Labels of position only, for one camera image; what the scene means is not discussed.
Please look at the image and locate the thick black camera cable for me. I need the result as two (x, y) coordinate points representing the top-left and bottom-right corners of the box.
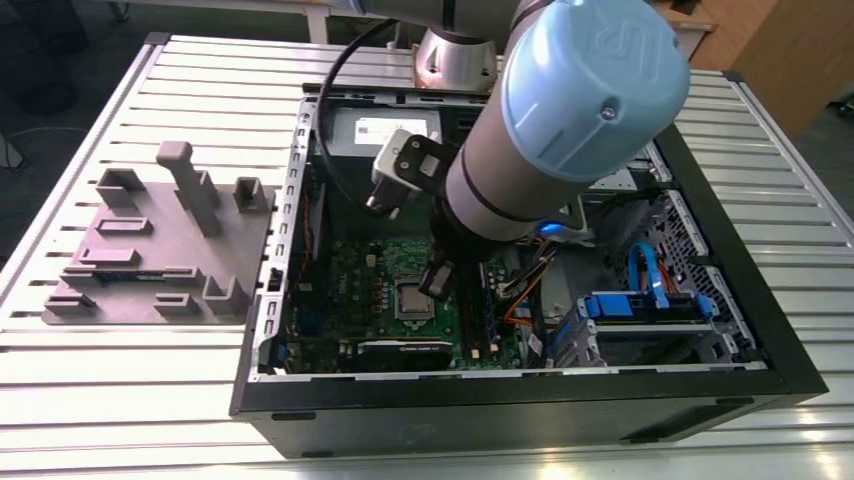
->
(314, 18), (401, 207)

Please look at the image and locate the black wire bundle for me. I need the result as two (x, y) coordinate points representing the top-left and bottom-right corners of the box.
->
(497, 192), (661, 301)

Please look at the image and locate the metal socket cover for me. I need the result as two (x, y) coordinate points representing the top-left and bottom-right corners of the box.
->
(390, 276), (440, 327)

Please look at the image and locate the dark RAM stick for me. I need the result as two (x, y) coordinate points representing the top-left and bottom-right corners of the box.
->
(92, 269), (168, 282)

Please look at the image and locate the grey plastic parts rack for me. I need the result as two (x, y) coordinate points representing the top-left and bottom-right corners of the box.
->
(40, 141), (278, 326)

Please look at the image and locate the hard disk in blue carrier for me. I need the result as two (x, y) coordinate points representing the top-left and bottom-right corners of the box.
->
(577, 293), (716, 325)

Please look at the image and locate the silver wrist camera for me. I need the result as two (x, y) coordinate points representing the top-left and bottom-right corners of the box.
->
(531, 199), (596, 247)
(368, 128), (432, 194)

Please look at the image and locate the black open PC case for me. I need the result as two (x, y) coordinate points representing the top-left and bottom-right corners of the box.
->
(228, 82), (831, 460)

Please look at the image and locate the black RAM slot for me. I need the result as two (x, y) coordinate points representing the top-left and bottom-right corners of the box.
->
(455, 267), (479, 357)
(469, 262), (493, 350)

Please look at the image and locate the orange wire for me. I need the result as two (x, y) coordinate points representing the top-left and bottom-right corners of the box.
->
(503, 284), (535, 329)

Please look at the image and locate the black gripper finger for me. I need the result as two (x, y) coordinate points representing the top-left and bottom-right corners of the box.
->
(416, 261), (456, 302)

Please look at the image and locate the grey power supply unit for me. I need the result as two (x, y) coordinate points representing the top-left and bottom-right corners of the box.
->
(309, 107), (481, 236)

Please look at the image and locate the grey metal drive cage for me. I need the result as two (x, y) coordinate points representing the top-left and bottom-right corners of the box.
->
(577, 144), (672, 214)

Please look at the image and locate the wooden cabinet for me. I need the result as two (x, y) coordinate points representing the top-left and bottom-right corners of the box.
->
(685, 0), (854, 141)

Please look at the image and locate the black graphics card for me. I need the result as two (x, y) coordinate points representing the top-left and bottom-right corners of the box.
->
(338, 338), (455, 372)

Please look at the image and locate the light blue flat wire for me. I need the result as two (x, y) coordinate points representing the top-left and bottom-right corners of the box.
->
(628, 242), (671, 309)

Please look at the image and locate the grey metal disk bay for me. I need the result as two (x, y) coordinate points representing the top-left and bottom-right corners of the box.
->
(545, 293), (759, 371)

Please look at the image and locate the green motherboard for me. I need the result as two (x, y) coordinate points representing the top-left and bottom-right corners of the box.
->
(285, 237), (528, 374)

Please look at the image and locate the blue RAM slot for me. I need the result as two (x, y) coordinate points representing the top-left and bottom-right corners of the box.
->
(479, 292), (501, 344)

